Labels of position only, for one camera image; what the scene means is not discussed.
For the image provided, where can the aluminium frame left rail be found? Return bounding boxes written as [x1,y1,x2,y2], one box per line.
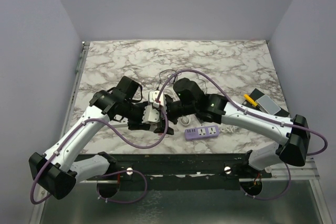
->
[59,41,91,139]

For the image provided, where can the white purple strip cord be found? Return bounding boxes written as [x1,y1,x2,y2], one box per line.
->
[219,125,238,133]

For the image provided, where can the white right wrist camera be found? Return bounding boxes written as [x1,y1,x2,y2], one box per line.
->
[148,90,166,109]

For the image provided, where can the white coiled power cord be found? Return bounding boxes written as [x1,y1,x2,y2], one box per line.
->
[178,115,192,126]

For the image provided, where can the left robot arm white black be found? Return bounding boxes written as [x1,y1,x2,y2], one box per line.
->
[28,76,163,205]

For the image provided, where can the white power strip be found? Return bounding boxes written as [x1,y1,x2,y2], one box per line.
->
[109,119,128,128]

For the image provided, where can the thin black cable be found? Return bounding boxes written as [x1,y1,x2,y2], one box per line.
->
[156,69,211,91]

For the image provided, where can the yellow handled screwdriver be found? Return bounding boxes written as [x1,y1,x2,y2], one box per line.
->
[244,94,259,108]

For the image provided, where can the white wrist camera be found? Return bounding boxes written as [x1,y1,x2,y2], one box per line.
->
[148,90,166,109]
[142,104,161,124]

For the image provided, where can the grey rectangular box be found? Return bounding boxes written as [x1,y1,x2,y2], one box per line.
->
[256,94,281,115]

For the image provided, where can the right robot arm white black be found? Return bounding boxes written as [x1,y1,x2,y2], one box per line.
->
[153,78,310,177]

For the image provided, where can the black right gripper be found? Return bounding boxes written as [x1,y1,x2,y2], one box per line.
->
[153,96,197,135]

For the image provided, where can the purple power strip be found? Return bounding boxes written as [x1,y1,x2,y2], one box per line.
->
[184,125,220,141]

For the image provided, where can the black mounting base rail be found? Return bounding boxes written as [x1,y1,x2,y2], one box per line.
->
[88,154,271,194]

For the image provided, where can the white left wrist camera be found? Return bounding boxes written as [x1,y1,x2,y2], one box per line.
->
[142,104,161,124]

